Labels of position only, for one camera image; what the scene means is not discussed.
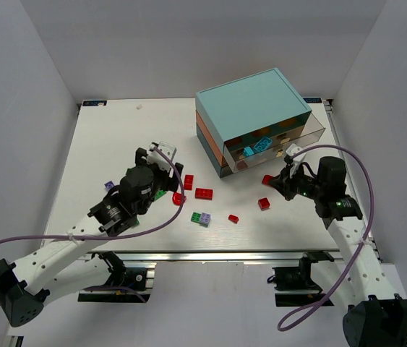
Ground red rounded lego brick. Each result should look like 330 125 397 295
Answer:
184 174 194 191

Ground red curved lego brick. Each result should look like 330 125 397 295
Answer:
262 175 275 187

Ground red arch lego piece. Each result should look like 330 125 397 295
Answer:
172 192 187 206

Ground red square lego brick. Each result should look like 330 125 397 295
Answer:
258 197 270 210

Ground clear top drawer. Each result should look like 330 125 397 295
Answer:
222 113 325 173

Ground cyan square lego brick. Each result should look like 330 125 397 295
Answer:
243 147 255 158

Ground cyan long lego brick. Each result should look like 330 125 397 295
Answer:
253 137 273 153

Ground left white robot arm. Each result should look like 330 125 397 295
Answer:
0 142 179 327

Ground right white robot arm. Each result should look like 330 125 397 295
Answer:
268 153 407 346

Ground green flat lego plate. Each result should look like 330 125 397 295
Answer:
153 189 167 201

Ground small purple lego brick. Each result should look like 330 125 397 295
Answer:
104 181 114 191

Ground red flat lego plate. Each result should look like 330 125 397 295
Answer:
194 188 213 200

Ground green and purple lego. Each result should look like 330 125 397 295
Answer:
190 212 211 227

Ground small red lego slope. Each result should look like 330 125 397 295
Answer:
228 214 239 223

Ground teal orange drawer cabinet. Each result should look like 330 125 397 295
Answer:
195 68 312 178

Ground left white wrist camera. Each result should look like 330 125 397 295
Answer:
146 142 177 174

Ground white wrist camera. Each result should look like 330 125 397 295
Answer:
285 143 306 179
146 142 177 174

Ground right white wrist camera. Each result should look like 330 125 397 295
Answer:
285 143 306 179

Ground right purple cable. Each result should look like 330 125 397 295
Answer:
278 145 374 333

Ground purple cable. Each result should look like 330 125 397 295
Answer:
0 147 186 307
278 145 374 333

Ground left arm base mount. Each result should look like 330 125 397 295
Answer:
77 252 155 304

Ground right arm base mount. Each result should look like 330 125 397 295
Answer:
267 251 334 307

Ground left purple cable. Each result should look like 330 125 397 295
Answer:
0 147 186 307

